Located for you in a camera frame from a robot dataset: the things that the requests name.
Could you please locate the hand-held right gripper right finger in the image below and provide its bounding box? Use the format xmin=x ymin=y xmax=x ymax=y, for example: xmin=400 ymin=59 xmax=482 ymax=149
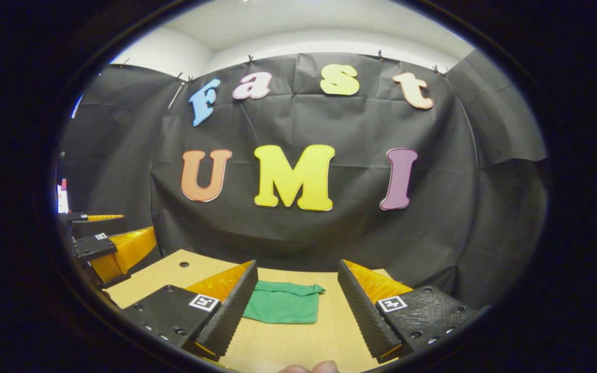
xmin=337 ymin=259 xmax=488 ymax=363

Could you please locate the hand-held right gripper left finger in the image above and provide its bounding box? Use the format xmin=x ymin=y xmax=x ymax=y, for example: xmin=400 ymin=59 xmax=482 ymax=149
xmin=121 ymin=259 xmax=259 ymax=362

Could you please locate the green T-shirt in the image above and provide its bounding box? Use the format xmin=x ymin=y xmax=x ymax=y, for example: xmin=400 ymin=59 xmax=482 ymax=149
xmin=243 ymin=280 xmax=326 ymax=325

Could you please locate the white printed banner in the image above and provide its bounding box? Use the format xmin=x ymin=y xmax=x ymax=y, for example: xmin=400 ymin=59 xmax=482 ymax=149
xmin=56 ymin=178 xmax=69 ymax=214

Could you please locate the black backdrop cloth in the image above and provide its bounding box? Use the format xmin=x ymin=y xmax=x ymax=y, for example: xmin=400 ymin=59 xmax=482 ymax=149
xmin=58 ymin=49 xmax=550 ymax=311

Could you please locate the row of small cloth clips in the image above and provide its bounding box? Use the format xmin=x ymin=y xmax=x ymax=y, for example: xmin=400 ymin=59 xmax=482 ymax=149
xmin=117 ymin=49 xmax=449 ymax=83

